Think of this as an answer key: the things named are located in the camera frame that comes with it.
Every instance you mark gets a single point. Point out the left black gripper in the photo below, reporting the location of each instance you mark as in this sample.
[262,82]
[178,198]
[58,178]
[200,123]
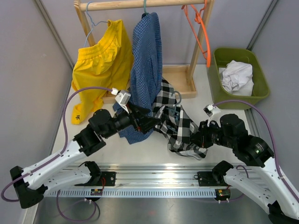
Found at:
[144,124]

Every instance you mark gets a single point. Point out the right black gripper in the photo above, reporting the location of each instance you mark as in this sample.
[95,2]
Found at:
[200,138]

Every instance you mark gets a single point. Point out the black white checked shirt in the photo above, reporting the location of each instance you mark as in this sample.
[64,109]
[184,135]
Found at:
[178,133]

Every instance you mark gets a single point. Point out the grey blue hanger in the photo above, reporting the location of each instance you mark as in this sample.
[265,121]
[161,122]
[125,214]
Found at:
[173,108]

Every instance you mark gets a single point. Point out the orange hanger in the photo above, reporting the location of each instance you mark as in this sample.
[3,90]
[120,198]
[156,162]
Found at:
[202,38]

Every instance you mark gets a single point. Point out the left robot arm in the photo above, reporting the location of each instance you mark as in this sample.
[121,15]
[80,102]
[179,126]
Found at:
[90,140]

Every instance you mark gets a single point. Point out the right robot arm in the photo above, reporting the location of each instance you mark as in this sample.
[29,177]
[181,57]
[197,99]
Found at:
[278,200]

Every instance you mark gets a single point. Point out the blue checked shirt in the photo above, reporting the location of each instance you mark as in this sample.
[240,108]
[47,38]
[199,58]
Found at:
[146,73]

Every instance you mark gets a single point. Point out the teal hanger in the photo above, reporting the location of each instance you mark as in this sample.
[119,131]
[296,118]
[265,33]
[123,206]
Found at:
[145,8]

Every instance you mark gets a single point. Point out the wooden clothes rack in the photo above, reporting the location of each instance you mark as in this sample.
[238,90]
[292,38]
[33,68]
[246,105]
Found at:
[179,76]

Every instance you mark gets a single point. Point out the yellow garment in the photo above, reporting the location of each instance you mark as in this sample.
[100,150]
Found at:
[107,65]

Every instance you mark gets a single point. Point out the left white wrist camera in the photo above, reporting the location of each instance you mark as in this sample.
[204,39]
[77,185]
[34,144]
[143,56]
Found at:
[122,98]

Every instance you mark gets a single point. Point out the aluminium mounting rail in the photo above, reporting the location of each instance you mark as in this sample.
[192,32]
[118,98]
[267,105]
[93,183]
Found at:
[158,175]

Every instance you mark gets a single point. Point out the white slotted cable duct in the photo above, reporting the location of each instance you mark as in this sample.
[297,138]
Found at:
[135,193]

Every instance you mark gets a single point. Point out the light blue wire hanger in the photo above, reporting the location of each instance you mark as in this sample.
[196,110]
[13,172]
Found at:
[92,23]

